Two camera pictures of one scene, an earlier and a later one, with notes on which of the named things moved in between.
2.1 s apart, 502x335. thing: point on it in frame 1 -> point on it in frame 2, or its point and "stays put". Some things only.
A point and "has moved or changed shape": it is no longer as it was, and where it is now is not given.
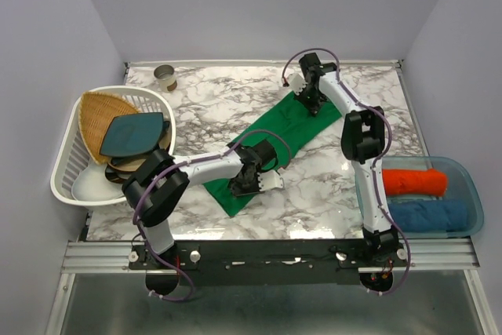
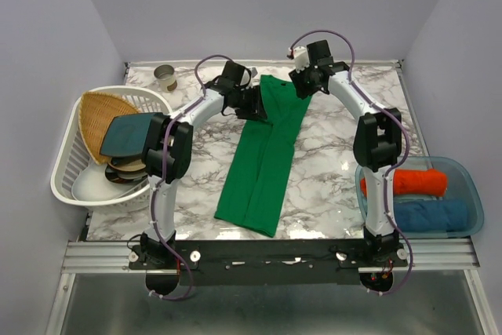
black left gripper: x=237 y=191 -> x=255 y=107
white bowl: x=92 y=184 stays put
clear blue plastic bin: x=460 y=186 stays put
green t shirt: x=269 y=147 has moved or changed shape
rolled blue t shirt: x=446 y=215 stays put
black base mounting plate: x=289 y=262 stays put
